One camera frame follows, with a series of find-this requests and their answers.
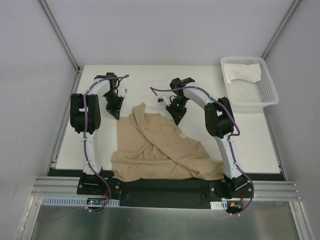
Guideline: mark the white plastic basket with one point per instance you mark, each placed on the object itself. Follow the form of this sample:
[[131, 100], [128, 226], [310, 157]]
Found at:
[[248, 97]]

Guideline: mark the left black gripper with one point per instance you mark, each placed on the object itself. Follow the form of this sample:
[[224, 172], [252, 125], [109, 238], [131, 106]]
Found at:
[[113, 104]]

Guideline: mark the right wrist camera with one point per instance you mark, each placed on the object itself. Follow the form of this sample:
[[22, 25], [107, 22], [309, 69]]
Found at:
[[161, 100]]

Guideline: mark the right white cable duct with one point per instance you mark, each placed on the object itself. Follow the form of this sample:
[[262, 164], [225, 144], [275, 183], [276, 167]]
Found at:
[[219, 205]]

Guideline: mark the beige t shirt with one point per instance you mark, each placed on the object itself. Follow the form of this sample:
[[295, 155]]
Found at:
[[152, 147]]

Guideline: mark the right aluminium frame post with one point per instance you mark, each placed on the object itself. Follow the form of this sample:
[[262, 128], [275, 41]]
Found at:
[[293, 7]]

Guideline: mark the rolled white t shirt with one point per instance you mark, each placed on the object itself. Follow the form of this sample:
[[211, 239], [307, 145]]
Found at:
[[247, 72]]

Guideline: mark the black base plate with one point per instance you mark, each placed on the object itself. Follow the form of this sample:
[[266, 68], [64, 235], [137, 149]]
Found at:
[[190, 193]]

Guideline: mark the left aluminium frame post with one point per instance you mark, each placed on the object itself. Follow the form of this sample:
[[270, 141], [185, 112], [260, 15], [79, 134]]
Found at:
[[59, 34]]

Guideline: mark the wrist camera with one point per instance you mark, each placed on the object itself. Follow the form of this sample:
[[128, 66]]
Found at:
[[161, 100], [122, 91]]

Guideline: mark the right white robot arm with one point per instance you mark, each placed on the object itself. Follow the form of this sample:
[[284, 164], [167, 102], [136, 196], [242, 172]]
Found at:
[[219, 123]]

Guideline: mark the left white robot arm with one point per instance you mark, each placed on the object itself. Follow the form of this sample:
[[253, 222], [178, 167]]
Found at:
[[85, 116]]

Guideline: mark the aluminium front rail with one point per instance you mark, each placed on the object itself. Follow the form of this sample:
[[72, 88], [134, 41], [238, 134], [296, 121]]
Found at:
[[261, 190]]

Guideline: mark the aluminium frame post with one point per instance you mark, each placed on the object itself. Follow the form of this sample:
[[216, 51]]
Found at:
[[59, 34], [293, 7]]

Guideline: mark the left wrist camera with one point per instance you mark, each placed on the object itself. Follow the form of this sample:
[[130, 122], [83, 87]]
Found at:
[[122, 91]]

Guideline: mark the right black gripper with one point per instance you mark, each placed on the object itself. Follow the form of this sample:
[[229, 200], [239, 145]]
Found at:
[[175, 111]]

